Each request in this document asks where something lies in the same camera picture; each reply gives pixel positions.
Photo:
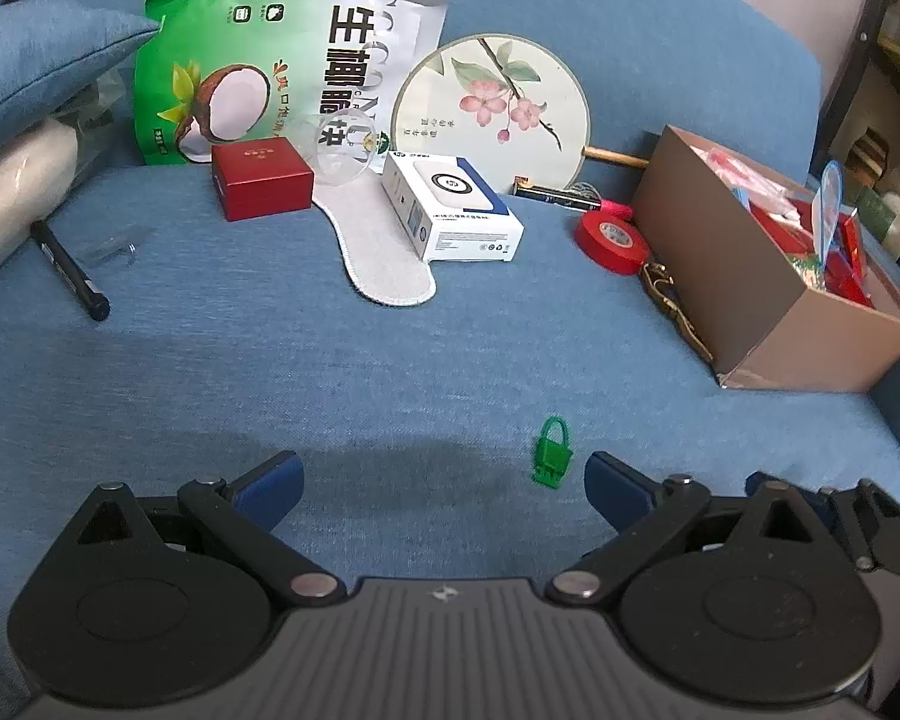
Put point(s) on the grey insole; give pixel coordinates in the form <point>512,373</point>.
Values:
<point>382,270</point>

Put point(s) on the crumpled clear plastic bag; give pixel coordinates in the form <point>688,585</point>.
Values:
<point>97,112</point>

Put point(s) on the brown cardboard box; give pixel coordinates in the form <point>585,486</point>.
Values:
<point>720,255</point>

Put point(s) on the red packets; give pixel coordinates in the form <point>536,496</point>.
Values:
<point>844,270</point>

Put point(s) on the clear plastic cup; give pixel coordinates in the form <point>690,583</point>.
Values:
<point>337,157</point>

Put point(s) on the black metal shelf rack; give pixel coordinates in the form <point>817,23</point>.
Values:
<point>866,37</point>

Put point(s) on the red box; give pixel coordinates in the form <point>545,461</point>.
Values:
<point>262,180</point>

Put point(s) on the white and blue box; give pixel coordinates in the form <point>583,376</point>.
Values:
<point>450,202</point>

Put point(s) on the round floral fan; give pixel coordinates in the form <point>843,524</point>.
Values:
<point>487,120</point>

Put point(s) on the pink packet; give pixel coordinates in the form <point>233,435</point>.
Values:
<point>742,172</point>

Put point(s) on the blue rimmed clear spoon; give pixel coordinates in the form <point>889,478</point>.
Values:
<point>826,210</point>

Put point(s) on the small green plastic clip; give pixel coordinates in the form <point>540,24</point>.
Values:
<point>551,454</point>

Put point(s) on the red tape roll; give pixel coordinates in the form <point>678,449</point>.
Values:
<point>594,249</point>

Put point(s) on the blue pillow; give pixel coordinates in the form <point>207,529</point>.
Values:
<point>37,60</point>

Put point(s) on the plastic-wrapped white roll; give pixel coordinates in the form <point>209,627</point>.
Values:
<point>7,195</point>

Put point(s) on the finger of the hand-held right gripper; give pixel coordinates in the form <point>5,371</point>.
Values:
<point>859,525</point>
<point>814,493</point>

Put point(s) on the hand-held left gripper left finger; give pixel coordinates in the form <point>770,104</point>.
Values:
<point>270,487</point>

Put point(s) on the black slim bar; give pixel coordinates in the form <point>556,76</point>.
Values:
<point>559,195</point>

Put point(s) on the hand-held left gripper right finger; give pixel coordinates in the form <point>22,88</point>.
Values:
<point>615,487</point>

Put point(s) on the black pen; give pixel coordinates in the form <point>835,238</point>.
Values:
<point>67,270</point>

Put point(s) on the green coconut snack bag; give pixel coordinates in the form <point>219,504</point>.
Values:
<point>195,37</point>

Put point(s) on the small clear plastic piece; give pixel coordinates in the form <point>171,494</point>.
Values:
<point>116,247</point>

